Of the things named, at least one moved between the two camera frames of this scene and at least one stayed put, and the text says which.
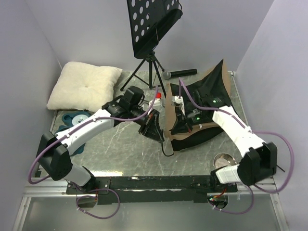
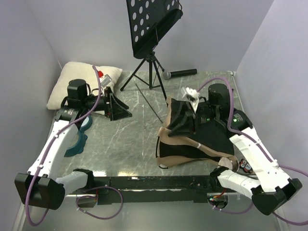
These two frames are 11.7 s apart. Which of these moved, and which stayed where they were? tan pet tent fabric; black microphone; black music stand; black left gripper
Moved: tan pet tent fabric; black left gripper
Stayed: black music stand; black microphone
